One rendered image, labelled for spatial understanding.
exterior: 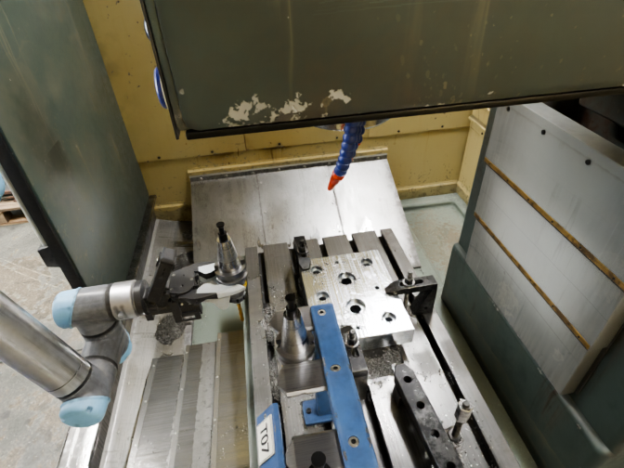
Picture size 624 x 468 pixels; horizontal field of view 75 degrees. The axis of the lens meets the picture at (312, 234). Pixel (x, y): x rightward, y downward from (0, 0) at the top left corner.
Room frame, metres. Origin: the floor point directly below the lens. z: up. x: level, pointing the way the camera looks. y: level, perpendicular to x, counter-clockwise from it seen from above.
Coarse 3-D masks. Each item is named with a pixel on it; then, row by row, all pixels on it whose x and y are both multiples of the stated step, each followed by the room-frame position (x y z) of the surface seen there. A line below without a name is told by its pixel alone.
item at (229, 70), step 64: (192, 0) 0.28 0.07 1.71; (256, 0) 0.29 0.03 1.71; (320, 0) 0.29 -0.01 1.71; (384, 0) 0.30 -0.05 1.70; (448, 0) 0.31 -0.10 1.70; (512, 0) 0.31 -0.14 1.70; (576, 0) 0.32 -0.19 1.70; (192, 64) 0.28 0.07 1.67; (256, 64) 0.29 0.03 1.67; (320, 64) 0.29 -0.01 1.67; (384, 64) 0.30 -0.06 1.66; (448, 64) 0.31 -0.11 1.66; (512, 64) 0.31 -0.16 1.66; (576, 64) 0.32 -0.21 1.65; (192, 128) 0.29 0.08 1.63; (256, 128) 0.29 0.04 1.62
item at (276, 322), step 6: (300, 306) 0.48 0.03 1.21; (306, 306) 0.48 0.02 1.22; (276, 312) 0.47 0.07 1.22; (282, 312) 0.47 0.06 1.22; (306, 312) 0.46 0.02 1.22; (276, 318) 0.45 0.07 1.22; (282, 318) 0.45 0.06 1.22; (306, 318) 0.45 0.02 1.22; (270, 324) 0.44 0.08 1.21; (276, 324) 0.44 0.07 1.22; (306, 324) 0.44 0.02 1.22; (312, 324) 0.44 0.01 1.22; (276, 330) 0.43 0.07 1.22; (312, 330) 0.43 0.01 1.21
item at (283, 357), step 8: (280, 336) 0.41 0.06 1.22; (312, 336) 0.41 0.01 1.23; (280, 344) 0.39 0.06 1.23; (312, 344) 0.41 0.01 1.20; (280, 352) 0.38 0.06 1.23; (304, 352) 0.38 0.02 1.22; (312, 352) 0.38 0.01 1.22; (280, 360) 0.38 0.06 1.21; (288, 360) 0.37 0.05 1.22; (296, 360) 0.36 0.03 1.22; (304, 360) 0.37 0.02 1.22
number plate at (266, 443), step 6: (270, 414) 0.43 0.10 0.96; (264, 420) 0.42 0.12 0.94; (270, 420) 0.41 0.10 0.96; (258, 426) 0.42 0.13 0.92; (264, 426) 0.41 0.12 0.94; (270, 426) 0.40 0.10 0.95; (258, 432) 0.41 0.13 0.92; (264, 432) 0.40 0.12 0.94; (270, 432) 0.39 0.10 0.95; (258, 438) 0.39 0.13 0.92; (264, 438) 0.39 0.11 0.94; (270, 438) 0.38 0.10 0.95; (258, 444) 0.38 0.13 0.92; (264, 444) 0.38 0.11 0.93; (270, 444) 0.37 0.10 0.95; (258, 450) 0.37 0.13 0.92; (264, 450) 0.36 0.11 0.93; (270, 450) 0.36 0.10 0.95; (258, 456) 0.36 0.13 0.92; (264, 456) 0.36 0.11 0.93; (270, 456) 0.35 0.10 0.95
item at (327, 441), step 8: (320, 432) 0.26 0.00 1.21; (328, 432) 0.26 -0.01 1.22; (336, 432) 0.26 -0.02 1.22; (296, 440) 0.25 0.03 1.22; (304, 440) 0.25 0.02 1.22; (312, 440) 0.25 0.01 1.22; (320, 440) 0.25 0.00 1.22; (328, 440) 0.25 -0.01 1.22; (336, 440) 0.25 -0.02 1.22; (288, 448) 0.24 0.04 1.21; (296, 448) 0.24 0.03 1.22; (304, 448) 0.24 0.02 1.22; (312, 448) 0.24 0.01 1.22; (320, 448) 0.24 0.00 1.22; (328, 448) 0.24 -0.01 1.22; (336, 448) 0.24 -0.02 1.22; (288, 456) 0.23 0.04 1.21; (296, 456) 0.23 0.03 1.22; (304, 456) 0.23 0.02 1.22; (328, 456) 0.23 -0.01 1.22; (336, 456) 0.23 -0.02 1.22; (288, 464) 0.22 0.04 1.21; (296, 464) 0.22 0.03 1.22; (304, 464) 0.22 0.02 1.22; (328, 464) 0.22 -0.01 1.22; (336, 464) 0.22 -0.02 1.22
